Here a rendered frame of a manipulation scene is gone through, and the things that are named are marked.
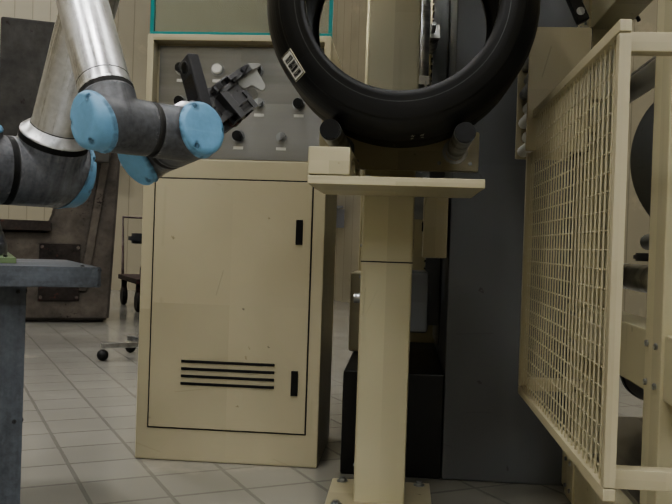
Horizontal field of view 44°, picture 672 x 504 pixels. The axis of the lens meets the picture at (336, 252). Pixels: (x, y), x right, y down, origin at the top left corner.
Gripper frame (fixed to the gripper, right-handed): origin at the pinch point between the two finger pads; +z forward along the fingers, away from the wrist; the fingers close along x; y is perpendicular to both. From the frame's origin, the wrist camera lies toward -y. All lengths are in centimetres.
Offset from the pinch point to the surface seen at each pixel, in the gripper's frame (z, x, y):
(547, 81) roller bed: 58, 12, 45
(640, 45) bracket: 1, 67, 39
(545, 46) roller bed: 63, 14, 38
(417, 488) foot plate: -3, -55, 109
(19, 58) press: 197, -413, -154
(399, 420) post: -2, -41, 87
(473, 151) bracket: 44, -7, 47
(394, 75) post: 46, -14, 20
